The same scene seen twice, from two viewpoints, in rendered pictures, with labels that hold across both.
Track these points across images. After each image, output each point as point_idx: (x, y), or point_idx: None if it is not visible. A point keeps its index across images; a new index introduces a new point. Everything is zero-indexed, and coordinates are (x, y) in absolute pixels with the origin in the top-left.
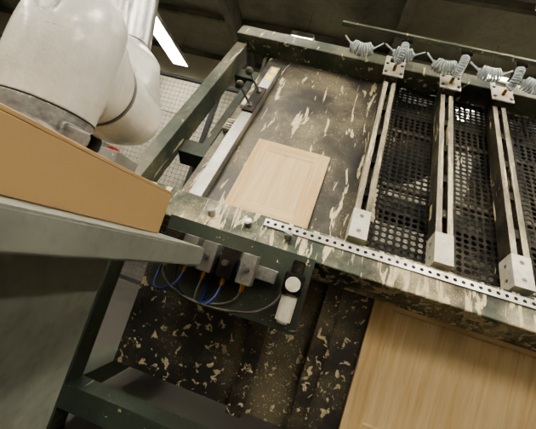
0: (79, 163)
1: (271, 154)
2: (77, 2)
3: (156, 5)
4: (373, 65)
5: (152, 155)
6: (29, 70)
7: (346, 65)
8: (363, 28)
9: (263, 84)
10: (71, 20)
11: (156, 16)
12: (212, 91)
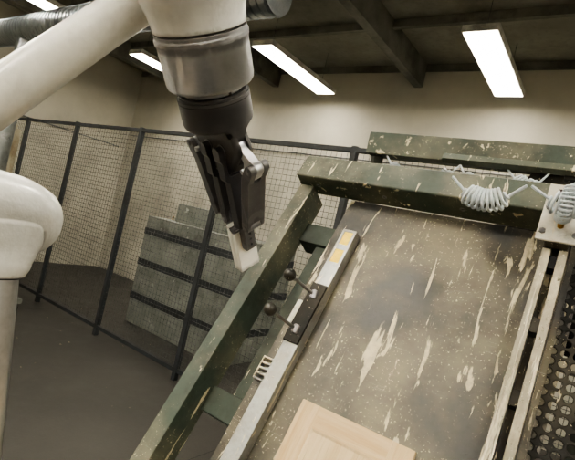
0: None
1: (317, 438)
2: None
3: None
4: (521, 211)
5: (151, 444)
6: None
7: (472, 209)
8: (482, 164)
9: (324, 275)
10: None
11: None
12: (252, 296)
